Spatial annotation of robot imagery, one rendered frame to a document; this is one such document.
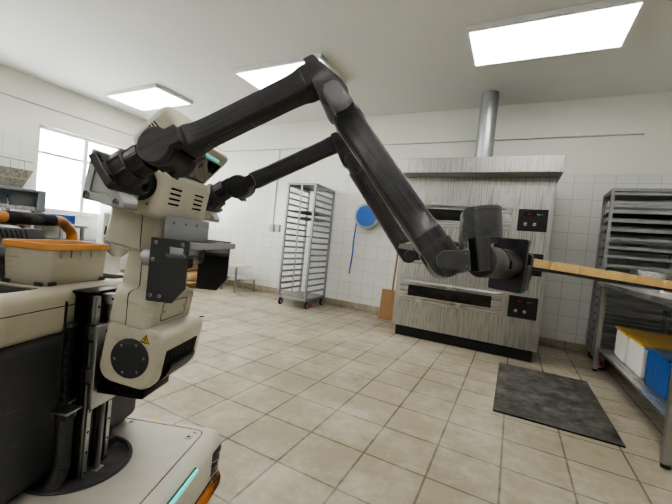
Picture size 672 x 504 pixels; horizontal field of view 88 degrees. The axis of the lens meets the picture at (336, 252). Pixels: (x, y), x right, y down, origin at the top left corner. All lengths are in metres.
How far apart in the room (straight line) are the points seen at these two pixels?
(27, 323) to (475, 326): 3.68
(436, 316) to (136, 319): 3.45
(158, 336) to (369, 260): 4.56
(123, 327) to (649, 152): 5.16
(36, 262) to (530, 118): 5.06
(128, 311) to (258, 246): 5.51
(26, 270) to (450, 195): 3.65
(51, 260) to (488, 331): 3.68
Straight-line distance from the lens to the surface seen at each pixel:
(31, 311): 1.13
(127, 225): 1.08
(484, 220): 0.66
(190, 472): 1.35
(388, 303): 5.01
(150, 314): 1.03
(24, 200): 3.59
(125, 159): 0.89
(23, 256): 1.24
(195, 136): 0.82
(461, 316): 4.06
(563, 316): 5.07
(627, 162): 5.24
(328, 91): 0.72
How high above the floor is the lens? 1.01
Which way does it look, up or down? 2 degrees down
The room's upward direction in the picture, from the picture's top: 6 degrees clockwise
